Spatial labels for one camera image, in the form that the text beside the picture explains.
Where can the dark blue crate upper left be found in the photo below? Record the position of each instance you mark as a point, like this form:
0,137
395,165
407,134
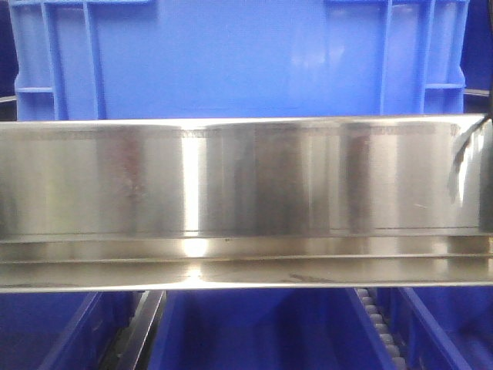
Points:
8,58

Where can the blue bin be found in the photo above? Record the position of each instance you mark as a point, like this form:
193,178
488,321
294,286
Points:
62,330
300,328
440,327

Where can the dark blue crate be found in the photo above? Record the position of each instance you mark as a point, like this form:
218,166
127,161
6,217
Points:
8,58
477,52

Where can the metal divider rail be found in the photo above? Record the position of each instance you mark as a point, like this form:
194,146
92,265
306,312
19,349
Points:
133,345

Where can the lower middle blue bin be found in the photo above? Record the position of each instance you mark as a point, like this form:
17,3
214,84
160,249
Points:
300,328

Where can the large light blue crate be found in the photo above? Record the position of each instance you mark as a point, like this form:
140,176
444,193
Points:
192,59

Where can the lower right blue bin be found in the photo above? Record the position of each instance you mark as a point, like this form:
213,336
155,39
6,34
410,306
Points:
440,327

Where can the white roller conveyor track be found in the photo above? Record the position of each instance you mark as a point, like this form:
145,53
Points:
381,327

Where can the lower left blue bin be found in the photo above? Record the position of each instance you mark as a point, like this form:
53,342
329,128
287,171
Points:
62,330

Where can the dark blue crate upper right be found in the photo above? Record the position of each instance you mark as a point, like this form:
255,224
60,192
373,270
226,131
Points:
477,52

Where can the stainless steel shelf rail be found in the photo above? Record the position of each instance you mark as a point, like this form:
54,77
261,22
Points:
246,203

